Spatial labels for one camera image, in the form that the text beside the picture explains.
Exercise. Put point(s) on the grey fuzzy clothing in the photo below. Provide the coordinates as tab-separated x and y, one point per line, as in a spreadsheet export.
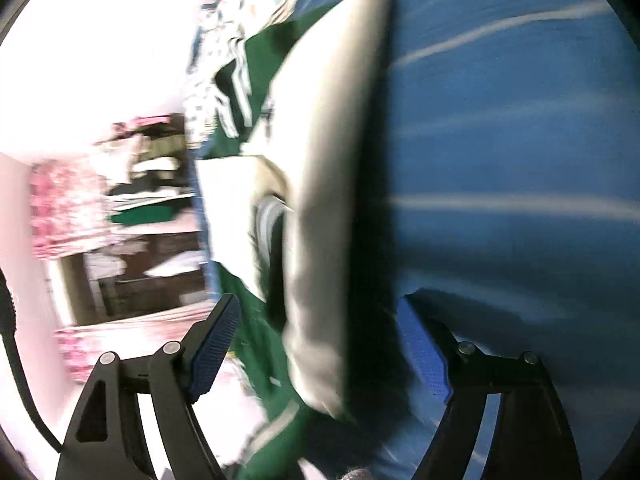
352	475

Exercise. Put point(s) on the blue striped plaid bedspread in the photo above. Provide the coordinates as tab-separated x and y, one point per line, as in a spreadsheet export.
500	135

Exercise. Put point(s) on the green pants with white stripes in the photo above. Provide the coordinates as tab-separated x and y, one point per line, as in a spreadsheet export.
260	60

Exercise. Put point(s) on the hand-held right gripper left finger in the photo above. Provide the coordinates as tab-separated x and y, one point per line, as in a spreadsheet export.
212	347

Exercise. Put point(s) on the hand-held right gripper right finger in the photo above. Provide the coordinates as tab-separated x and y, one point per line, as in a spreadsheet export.
422	345

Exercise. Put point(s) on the cream fleece blanket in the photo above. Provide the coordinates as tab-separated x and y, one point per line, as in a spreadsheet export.
330	160

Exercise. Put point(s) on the pink floral curtain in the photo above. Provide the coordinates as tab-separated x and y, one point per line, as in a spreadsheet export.
65	210

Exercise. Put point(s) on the green hanging garment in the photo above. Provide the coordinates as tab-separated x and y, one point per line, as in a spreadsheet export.
142	216

